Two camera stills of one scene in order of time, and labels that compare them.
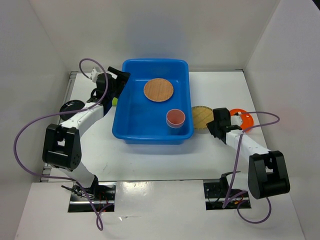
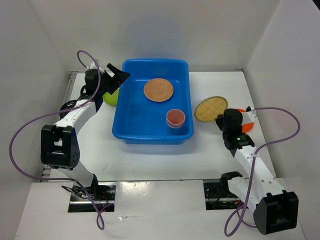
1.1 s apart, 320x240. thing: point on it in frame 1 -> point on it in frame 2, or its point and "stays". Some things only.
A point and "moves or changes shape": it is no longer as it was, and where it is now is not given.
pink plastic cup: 175,118 stays
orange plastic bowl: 247,121 stays
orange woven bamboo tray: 158,90 stays
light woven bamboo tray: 202,115 moves or changes shape
